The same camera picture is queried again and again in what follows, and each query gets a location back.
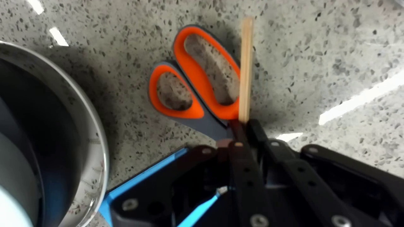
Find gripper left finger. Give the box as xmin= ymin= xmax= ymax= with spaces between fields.
xmin=110 ymin=119 xmax=278 ymax=227

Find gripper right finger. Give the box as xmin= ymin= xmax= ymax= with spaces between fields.
xmin=247 ymin=119 xmax=404 ymax=227

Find wooden chopstick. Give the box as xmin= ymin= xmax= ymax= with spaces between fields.
xmin=238 ymin=17 xmax=254 ymax=123

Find glass bowl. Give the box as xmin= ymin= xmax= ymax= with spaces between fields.
xmin=0 ymin=41 xmax=110 ymax=227

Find orange and grey scissors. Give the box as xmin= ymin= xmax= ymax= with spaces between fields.
xmin=148 ymin=25 xmax=242 ymax=142

